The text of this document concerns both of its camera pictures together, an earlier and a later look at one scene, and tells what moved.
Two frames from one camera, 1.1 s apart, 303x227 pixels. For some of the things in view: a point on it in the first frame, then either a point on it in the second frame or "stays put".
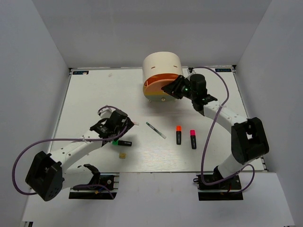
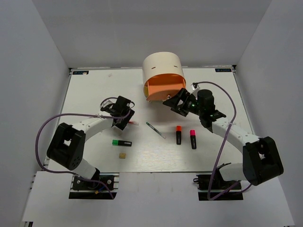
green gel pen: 154,129 stays put
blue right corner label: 223,70 stays put
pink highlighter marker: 193,139 stays put
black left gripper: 129,125 to 123,124
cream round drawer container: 160,68 stays put
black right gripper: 174,88 to 173,102
